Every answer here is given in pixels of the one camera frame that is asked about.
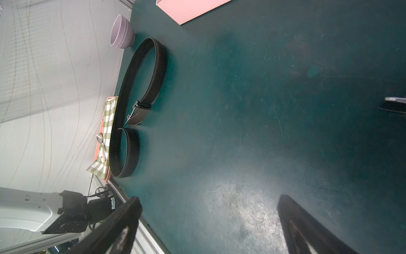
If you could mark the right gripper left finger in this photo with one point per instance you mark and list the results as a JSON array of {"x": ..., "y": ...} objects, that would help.
[{"x": 116, "y": 234}]

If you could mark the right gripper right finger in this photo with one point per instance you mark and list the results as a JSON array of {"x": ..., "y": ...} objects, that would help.
[{"x": 304, "y": 234}]

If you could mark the black belt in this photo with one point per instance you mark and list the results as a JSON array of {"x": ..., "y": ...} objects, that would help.
[
  {"x": 394, "y": 104},
  {"x": 124, "y": 149}
]

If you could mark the pink divided storage box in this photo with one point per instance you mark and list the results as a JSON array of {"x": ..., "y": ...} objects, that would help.
[{"x": 183, "y": 11}]

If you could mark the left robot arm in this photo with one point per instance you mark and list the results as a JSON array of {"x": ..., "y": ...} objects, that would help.
[{"x": 26, "y": 210}]

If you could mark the pink tray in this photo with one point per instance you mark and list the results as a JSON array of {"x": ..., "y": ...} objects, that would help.
[{"x": 100, "y": 143}]

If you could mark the green checked cloth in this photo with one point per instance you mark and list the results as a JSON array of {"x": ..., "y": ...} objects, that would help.
[{"x": 106, "y": 139}]

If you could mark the metal spoon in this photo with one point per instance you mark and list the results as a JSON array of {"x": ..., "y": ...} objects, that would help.
[{"x": 100, "y": 140}]

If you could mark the purple bowl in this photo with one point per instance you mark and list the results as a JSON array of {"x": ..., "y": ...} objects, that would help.
[{"x": 122, "y": 34}]

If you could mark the front aluminium frame rail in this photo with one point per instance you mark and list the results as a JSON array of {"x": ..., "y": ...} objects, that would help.
[{"x": 15, "y": 241}]

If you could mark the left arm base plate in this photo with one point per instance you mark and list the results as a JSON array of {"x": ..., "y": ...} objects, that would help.
[{"x": 77, "y": 212}]

